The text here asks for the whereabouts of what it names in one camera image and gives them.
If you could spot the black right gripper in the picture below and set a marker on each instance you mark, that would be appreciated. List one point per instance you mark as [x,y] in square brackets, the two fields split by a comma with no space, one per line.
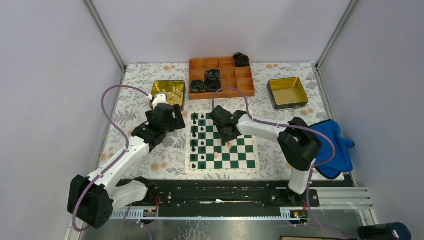
[224,139]

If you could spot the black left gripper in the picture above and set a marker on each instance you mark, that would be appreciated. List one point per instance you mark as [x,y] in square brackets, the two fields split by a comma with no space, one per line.
[177,123]

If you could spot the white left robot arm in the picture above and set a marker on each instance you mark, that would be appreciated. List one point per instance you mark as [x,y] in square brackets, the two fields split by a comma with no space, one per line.
[94,197]

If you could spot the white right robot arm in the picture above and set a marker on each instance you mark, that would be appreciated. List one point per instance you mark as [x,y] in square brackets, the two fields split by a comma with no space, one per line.
[299,144]

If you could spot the green white chess board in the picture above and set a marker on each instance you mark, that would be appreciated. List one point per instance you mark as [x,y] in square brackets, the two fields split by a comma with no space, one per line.
[207,153]

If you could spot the left gold tin box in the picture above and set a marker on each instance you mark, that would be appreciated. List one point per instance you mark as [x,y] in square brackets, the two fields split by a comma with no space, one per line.
[169,89]

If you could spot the gold tin box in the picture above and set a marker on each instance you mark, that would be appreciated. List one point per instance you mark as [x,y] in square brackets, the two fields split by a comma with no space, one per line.
[169,89]
[287,93]

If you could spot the rolled dark tie left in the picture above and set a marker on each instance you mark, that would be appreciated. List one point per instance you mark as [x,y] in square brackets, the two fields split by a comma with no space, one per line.
[197,86]

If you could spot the rolled dark tie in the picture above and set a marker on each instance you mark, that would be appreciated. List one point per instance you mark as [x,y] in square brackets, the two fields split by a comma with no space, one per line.
[212,80]
[197,86]
[241,60]

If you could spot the rolled dark tie middle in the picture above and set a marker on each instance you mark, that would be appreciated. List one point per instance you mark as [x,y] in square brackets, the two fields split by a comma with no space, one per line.
[212,80]

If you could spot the orange wooden compartment tray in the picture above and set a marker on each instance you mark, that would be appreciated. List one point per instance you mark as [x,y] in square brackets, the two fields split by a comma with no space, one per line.
[233,79]

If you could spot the rolled dark tie top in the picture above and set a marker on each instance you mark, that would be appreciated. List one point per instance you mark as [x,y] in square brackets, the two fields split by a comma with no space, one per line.
[241,60]

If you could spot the floral table mat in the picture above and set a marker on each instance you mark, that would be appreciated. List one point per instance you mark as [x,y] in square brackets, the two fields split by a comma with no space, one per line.
[166,161]

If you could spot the right gold tin box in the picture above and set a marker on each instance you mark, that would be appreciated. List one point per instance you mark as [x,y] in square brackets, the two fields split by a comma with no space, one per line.
[287,93]

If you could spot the dark cylinder bottle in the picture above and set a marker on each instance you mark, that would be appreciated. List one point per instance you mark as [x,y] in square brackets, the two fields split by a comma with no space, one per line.
[387,231]

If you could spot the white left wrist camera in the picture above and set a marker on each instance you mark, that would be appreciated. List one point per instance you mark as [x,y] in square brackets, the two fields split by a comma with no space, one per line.
[159,98]

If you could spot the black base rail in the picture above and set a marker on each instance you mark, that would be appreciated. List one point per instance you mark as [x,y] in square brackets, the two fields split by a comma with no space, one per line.
[224,198]

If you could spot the aluminium frame rail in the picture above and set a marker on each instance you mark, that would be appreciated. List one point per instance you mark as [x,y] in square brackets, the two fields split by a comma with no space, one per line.
[343,198]

